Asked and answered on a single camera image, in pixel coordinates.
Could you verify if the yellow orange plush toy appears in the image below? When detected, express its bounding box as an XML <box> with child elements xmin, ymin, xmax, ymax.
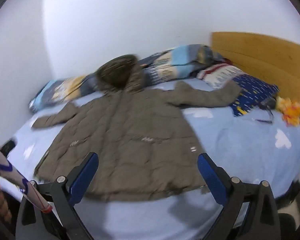
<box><xmin>275</xmin><ymin>96</ymin><xmax>300</xmax><ymax>127</ymax></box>

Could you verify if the dark cord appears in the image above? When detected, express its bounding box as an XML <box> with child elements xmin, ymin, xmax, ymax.
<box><xmin>251</xmin><ymin>97</ymin><xmax>275</xmax><ymax>124</ymax></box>

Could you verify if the patchwork printed quilt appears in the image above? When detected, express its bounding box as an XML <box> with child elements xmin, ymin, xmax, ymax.
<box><xmin>29</xmin><ymin>44</ymin><xmax>230</xmax><ymax>113</ymax></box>

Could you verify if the person's left hand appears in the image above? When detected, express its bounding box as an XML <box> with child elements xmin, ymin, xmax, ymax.
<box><xmin>0</xmin><ymin>177</ymin><xmax>12</xmax><ymax>223</ymax></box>

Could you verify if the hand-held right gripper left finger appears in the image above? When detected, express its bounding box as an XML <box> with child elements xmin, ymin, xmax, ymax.
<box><xmin>15</xmin><ymin>152</ymin><xmax>99</xmax><ymax>240</ymax></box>

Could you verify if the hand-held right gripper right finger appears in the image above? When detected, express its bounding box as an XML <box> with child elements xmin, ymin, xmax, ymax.
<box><xmin>197</xmin><ymin>152</ymin><xmax>282</xmax><ymax>240</ymax></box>

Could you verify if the striped and star print pillow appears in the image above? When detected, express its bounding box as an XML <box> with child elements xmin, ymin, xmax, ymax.
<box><xmin>196</xmin><ymin>64</ymin><xmax>280</xmax><ymax>117</ymax></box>

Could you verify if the wooden headboard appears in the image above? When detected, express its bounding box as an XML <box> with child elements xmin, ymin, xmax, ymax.
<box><xmin>211</xmin><ymin>32</ymin><xmax>300</xmax><ymax>103</ymax></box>

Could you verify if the olive quilted hooded jacket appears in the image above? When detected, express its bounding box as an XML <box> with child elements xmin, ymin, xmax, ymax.
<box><xmin>31</xmin><ymin>54</ymin><xmax>242</xmax><ymax>202</ymax></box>

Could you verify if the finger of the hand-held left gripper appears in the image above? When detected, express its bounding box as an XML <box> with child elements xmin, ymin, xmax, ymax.
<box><xmin>0</xmin><ymin>137</ymin><xmax>17</xmax><ymax>157</ymax></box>

